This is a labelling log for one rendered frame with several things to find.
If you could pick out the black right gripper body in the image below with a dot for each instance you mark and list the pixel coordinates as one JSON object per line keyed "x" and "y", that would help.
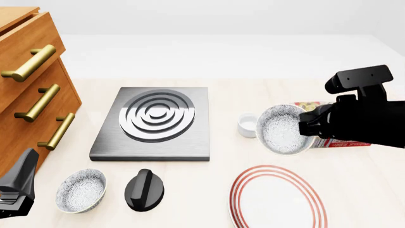
{"x": 318, "y": 122}

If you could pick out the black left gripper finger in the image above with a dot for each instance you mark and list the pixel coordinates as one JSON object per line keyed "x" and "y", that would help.
{"x": 23, "y": 173}

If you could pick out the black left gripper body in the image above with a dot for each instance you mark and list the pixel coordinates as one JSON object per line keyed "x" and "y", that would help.
{"x": 19, "y": 204}

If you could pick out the patterned grey bowl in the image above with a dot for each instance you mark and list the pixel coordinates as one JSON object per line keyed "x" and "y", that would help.
{"x": 278, "y": 130}
{"x": 80, "y": 193}

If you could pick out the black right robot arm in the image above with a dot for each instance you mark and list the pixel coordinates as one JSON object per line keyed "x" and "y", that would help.
{"x": 373, "y": 123}

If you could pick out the small white ramekin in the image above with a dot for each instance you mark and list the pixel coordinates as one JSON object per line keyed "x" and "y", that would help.
{"x": 247, "y": 127}

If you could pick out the white plate with red rings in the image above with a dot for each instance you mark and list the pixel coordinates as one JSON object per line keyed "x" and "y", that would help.
{"x": 275, "y": 202}

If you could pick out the flat black stove plate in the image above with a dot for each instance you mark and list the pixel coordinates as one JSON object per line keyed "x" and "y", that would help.
{"x": 152, "y": 147}

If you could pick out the printed food box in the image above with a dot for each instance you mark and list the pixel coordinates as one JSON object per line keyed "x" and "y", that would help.
{"x": 337, "y": 144}

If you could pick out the wooden cabinet with drawers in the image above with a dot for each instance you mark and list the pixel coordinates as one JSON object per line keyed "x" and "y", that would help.
{"x": 9, "y": 133}

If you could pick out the wooden cabinet drawer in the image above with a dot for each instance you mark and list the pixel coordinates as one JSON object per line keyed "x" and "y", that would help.
{"x": 19, "y": 45}
{"x": 50, "y": 78}
{"x": 68, "y": 104}

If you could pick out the round black stove knob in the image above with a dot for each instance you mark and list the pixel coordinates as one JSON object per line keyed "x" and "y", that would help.
{"x": 144, "y": 190}

